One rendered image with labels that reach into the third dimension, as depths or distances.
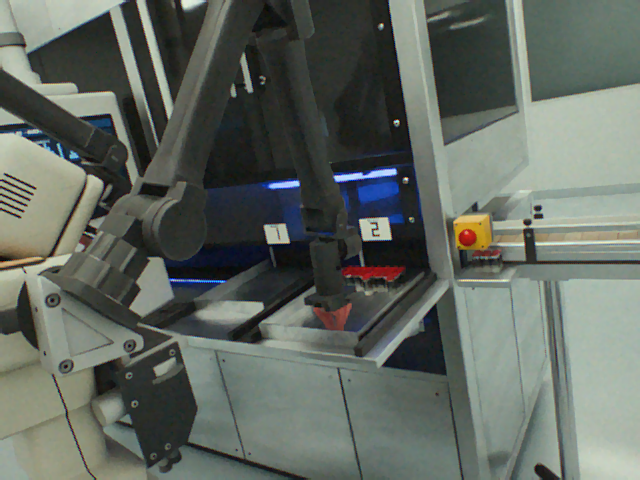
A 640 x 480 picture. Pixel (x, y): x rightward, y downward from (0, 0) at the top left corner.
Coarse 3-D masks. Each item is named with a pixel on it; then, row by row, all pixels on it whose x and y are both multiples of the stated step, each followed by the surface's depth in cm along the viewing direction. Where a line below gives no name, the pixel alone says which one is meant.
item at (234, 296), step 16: (256, 272) 159; (272, 272) 159; (288, 272) 155; (304, 272) 152; (224, 288) 147; (240, 288) 149; (256, 288) 146; (272, 288) 143; (288, 288) 132; (208, 304) 135; (224, 304) 131; (240, 304) 128; (256, 304) 124
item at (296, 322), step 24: (312, 288) 126; (408, 288) 114; (288, 312) 118; (312, 312) 119; (360, 312) 113; (384, 312) 104; (264, 336) 110; (288, 336) 106; (312, 336) 102; (336, 336) 98; (360, 336) 96
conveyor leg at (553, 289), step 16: (544, 288) 125; (560, 288) 123; (544, 304) 127; (560, 304) 124; (560, 320) 125; (560, 336) 126; (560, 352) 128; (560, 368) 129; (560, 384) 130; (560, 400) 132; (560, 416) 133; (560, 432) 135; (576, 432) 135; (560, 448) 137; (576, 448) 135; (560, 464) 138; (576, 464) 136
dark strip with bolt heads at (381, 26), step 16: (368, 0) 111; (384, 0) 110; (384, 16) 111; (384, 32) 112; (384, 48) 113; (384, 64) 114; (384, 80) 115; (384, 96) 117; (400, 96) 114; (400, 112) 116; (400, 128) 117; (400, 144) 118
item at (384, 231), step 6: (360, 222) 131; (366, 222) 130; (378, 222) 128; (384, 222) 127; (366, 228) 130; (372, 228) 129; (384, 228) 127; (366, 234) 131; (384, 234) 128; (390, 234) 127
